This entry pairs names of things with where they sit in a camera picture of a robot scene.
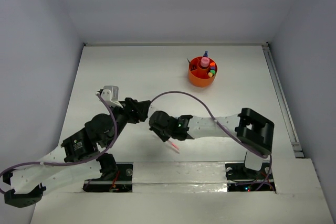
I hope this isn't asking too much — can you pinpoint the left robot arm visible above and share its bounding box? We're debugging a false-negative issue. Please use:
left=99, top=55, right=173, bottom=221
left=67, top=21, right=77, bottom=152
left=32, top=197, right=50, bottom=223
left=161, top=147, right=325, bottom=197
left=1, top=96, right=151, bottom=208

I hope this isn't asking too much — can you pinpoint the orange round desk organizer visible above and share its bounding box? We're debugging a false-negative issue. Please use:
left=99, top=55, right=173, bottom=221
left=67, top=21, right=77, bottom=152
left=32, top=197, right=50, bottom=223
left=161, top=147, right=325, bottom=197
left=188, top=57, right=218, bottom=88

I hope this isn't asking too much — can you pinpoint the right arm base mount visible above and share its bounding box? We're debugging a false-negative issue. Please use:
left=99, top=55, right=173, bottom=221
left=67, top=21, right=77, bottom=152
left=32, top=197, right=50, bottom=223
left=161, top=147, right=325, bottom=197
left=225, top=162, right=276, bottom=192

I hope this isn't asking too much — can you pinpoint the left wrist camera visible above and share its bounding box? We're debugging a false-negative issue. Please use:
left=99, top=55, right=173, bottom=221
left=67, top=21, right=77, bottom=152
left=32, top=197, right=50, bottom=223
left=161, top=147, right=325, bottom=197
left=96, top=86, right=122, bottom=108

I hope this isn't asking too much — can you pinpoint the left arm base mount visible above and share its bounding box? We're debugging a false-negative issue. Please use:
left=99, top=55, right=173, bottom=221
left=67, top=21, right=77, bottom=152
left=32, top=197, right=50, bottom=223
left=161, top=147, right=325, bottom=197
left=82, top=153, right=133, bottom=193

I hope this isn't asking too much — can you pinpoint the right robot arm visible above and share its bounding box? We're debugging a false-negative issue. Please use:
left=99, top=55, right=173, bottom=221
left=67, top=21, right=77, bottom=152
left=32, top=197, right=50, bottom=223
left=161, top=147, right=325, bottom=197
left=149, top=108, right=275, bottom=178

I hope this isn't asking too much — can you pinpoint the pink capped clear tube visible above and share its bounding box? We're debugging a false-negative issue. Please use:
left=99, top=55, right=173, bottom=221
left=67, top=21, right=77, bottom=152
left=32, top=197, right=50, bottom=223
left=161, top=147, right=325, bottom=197
left=200, top=57, right=210, bottom=68

